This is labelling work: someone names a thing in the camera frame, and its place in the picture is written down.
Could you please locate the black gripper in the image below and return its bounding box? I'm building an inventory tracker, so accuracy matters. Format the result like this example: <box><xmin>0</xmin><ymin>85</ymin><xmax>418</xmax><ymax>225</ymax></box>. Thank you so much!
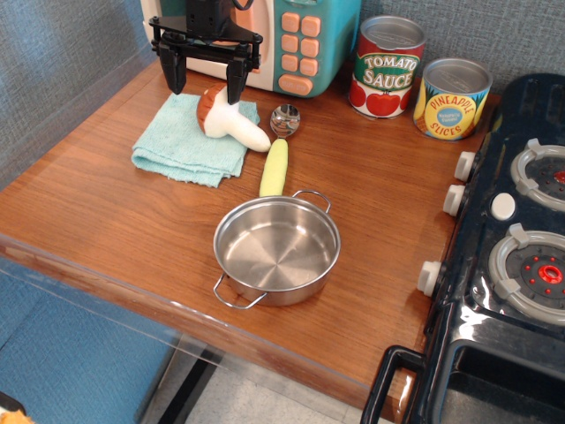
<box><xmin>148</xmin><ymin>1</ymin><xmax>263</xmax><ymax>105</ymax></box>

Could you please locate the plush mushroom toy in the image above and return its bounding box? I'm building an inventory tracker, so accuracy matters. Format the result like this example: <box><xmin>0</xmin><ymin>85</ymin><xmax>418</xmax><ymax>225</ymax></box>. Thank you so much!
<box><xmin>196</xmin><ymin>84</ymin><xmax>271</xmax><ymax>153</ymax></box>

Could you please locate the spoon with green handle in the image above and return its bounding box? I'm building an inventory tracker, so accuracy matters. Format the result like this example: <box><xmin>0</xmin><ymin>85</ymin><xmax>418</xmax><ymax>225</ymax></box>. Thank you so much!
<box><xmin>260</xmin><ymin>104</ymin><xmax>301</xmax><ymax>197</ymax></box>

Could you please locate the stainless steel pot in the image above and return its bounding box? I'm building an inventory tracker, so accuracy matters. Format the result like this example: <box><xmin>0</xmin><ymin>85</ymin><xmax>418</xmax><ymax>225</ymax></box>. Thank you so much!
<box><xmin>213</xmin><ymin>190</ymin><xmax>342</xmax><ymax>310</ymax></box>

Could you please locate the light blue towel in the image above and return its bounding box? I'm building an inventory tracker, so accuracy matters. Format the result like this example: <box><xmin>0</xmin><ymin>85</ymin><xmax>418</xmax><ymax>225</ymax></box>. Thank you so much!
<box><xmin>132</xmin><ymin>94</ymin><xmax>247</xmax><ymax>188</ymax></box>

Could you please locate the teal toy microwave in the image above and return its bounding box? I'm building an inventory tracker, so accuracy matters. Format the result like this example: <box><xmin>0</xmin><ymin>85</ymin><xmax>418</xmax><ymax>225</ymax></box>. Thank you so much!
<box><xmin>141</xmin><ymin>1</ymin><xmax>361</xmax><ymax>98</ymax></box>

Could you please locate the tomato sauce can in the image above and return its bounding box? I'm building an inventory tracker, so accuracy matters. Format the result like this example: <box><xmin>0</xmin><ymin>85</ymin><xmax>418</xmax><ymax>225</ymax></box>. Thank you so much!
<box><xmin>349</xmin><ymin>15</ymin><xmax>426</xmax><ymax>118</ymax></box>

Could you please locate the pineapple slices can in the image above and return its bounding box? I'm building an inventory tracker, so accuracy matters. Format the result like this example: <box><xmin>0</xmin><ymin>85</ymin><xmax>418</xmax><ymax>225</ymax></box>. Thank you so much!
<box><xmin>413</xmin><ymin>57</ymin><xmax>493</xmax><ymax>140</ymax></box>

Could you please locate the clear acrylic barrier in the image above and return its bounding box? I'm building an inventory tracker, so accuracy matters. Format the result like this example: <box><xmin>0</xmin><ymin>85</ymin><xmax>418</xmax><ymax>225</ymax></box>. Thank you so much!
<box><xmin>1</xmin><ymin>235</ymin><xmax>370</xmax><ymax>422</ymax></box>

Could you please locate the dark toy stove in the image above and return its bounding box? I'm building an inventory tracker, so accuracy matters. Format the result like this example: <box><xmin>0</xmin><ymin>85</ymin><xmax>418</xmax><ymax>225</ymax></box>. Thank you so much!
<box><xmin>361</xmin><ymin>73</ymin><xmax>564</xmax><ymax>423</ymax></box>

